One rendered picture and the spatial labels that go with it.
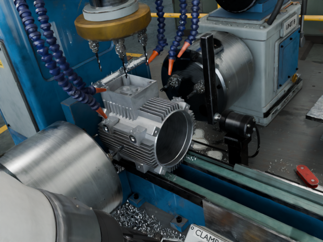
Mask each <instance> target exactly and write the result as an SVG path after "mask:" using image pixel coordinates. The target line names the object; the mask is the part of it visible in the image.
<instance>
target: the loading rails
mask: <svg viewBox="0 0 323 242"><path fill-rule="evenodd" d="M186 155H187V156H188V155H189V156H188V157H189V159H188V158H187V157H185V160H183V163H182V162H181V165H179V167H178V166H177V168H175V170H173V171H171V172H168V171H166V173H165V175H162V176H161V174H160V175H159V174H158V175H157V174H155V173H153V172H151V171H149V170H148V171H147V172H146V173H143V172H141V171H139V170H137V169H136V165H135V162H132V163H131V162H129V161H127V160H125V159H123V158H122V159H120V160H119V161H118V160H115V159H113V163H114V164H116V165H119V166H120V165H121V167H123V168H125V170H126V174H127V177H128V181H129V185H130V189H131V192H132V195H131V196H130V197H129V198H128V201H129V203H130V204H132V205H134V206H136V207H137V208H139V207H140V206H141V205H142V204H144V203H145V202H148V203H150V204H152V205H154V206H156V207H158V208H159V209H161V210H163V211H165V212H167V213H169V214H171V215H172V216H174V218H173V219H172V220H171V221H170V224H171V227H173V228H175V229H176V230H178V231H180V232H183V231H184V230H185V229H186V228H187V227H188V225H191V224H194V223H195V224H197V225H200V226H204V227H206V228H208V229H210V230H212V231H214V232H216V233H218V234H220V235H222V236H224V237H225V238H227V239H229V240H231V241H233V242H323V193H320V192H318V191H315V190H312V189H309V188H307V187H304V186H301V185H298V184H296V183H293V182H290V181H287V180H284V179H281V178H279V177H276V176H273V175H271V174H268V173H265V172H263V171H260V170H257V169H254V168H251V167H249V166H246V165H243V164H240V163H238V162H236V163H235V165H232V164H229V163H226V162H224V161H221V160H218V159H216V158H213V157H210V156H208V155H205V154H202V153H200V152H197V151H194V150H190V149H188V151H187V153H186ZM191 158H192V159H191ZM195 158H196V159H195ZM190 159H191V160H190ZM169 174H170V175H171V176H172V177H169V176H170V175H169ZM175 175H177V176H176V180H174V179H175ZM166 177H167V178H166ZM168 177H169V178H168Z"/></svg>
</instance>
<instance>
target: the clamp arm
mask: <svg viewBox="0 0 323 242"><path fill-rule="evenodd" d="M199 45H200V47H201V54H202V65H203V75H204V86H205V101H206V107H207V118H208V124H210V125H215V124H216V123H217V121H215V120H217V118H215V117H218V115H220V114H219V113H218V99H217V85H216V72H215V58H214V44H213V34H211V33H206V34H204V35H202V36H201V37H200V43H199Z"/></svg>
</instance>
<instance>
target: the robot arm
mask: <svg viewBox="0 0 323 242"><path fill-rule="evenodd" d="M162 238H163V235H162V234H160V233H158V232H156V233H155V235H154V237H148V234H147V233H146V232H145V231H139V230H134V229H131V228H127V227H123V226H120V225H119V223H118V222H117V220H116V219H115V218H114V217H113V216H112V215H111V214H109V213H107V212H105V211H101V210H96V209H92V208H91V207H88V206H87V205H85V204H83V203H82V202H80V201H78V200H77V199H76V197H73V198H72V197H69V196H65V195H63V194H56V193H52V192H49V191H47V190H44V189H39V188H32V187H29V186H26V185H24V184H22V183H21V182H19V181H18V180H17V179H15V178H14V177H12V176H10V175H8V174H5V173H3V172H0V242H161V241H162Z"/></svg>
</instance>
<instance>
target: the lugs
mask: <svg viewBox="0 0 323 242"><path fill-rule="evenodd" d="M179 105H180V108H181V109H183V110H185V111H187V112H188V110H189V107H190V105H189V104H187V103H186V102H182V101H180V102H179ZM101 109H102V110H103V111H104V113H105V114H106V115H107V117H108V116H109V110H108V109H105V108H102V107H101ZM159 130H160V128H159V127H157V126H154V125H151V124H149V126H148V128H147V131H146V134H149V135H151V136H154V137H157V135H158V132H159ZM193 145H194V141H191V144H190V146H189V149H190V150H192V148H193ZM166 170H167V168H164V167H161V166H158V167H157V168H156V169H154V172H156V173H158V174H162V175H165V173H166Z"/></svg>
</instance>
